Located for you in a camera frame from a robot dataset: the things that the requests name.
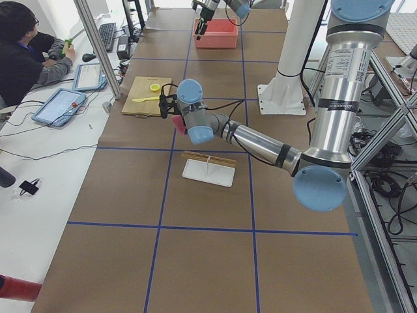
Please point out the aluminium frame post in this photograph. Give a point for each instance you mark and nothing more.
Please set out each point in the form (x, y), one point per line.
(98, 46)

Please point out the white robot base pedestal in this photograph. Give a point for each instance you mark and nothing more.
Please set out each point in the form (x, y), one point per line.
(284, 95)

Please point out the black keyboard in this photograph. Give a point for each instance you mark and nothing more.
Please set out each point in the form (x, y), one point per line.
(106, 32)

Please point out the red fire extinguisher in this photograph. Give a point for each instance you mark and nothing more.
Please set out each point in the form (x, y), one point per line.
(18, 289)

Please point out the yellow toy lemon slice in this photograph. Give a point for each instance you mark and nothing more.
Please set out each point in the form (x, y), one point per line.
(154, 87)

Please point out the black computer mouse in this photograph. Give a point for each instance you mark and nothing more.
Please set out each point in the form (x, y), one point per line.
(86, 57)

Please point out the pink plastic bin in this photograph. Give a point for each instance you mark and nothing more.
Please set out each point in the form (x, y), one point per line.
(220, 33)

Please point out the yellow plastic knife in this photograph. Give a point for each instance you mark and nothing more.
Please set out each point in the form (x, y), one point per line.
(145, 99)

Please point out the green handled tool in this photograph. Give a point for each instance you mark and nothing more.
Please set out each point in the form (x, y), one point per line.
(68, 50)

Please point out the thin wooden rod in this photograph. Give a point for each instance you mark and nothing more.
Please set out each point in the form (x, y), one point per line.
(195, 156)

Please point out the white rectangular tray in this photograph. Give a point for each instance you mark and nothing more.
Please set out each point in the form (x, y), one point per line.
(218, 174)

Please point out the blue teach pendant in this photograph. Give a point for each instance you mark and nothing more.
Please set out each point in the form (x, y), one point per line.
(89, 77)
(59, 108)

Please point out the white hook on tray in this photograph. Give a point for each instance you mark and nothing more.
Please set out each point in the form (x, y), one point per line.
(207, 165)

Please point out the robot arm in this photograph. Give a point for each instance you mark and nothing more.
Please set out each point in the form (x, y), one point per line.
(320, 172)
(240, 8)

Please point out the pink fleece cloth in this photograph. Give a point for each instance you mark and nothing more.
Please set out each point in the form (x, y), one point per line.
(179, 124)

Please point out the near blue teach pendant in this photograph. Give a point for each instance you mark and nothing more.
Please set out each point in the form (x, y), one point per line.
(59, 108)

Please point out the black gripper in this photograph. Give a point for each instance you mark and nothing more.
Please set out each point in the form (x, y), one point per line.
(206, 14)
(180, 115)

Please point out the bamboo cutting board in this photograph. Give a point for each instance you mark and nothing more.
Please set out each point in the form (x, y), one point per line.
(140, 89)

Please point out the black power adapter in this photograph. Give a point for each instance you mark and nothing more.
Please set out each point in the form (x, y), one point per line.
(123, 48)

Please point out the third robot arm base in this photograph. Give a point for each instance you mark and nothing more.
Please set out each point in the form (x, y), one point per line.
(404, 67)

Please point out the far blue teach pendant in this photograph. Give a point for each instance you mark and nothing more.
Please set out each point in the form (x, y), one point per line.
(89, 77)

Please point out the seated person dark jacket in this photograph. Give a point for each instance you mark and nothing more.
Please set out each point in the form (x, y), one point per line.
(28, 57)

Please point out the thick wooden rod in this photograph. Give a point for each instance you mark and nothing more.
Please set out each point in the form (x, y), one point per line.
(211, 159)

